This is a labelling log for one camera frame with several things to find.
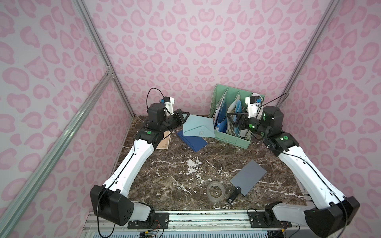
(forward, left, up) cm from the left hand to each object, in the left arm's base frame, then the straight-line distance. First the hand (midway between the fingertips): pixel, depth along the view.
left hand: (190, 111), depth 71 cm
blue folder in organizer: (+10, -19, -23) cm, 32 cm away
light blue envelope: (-3, -4, -7) cm, 9 cm away
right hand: (-3, -18, +1) cm, 18 cm away
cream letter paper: (+6, +20, -37) cm, 42 cm away
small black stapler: (-29, -23, -33) cm, 49 cm away
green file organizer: (+4, -31, -28) cm, 42 cm away
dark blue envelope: (+6, -2, -37) cm, 38 cm away
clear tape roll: (-26, -13, -36) cm, 47 cm away
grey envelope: (-18, -34, -38) cm, 54 cm away
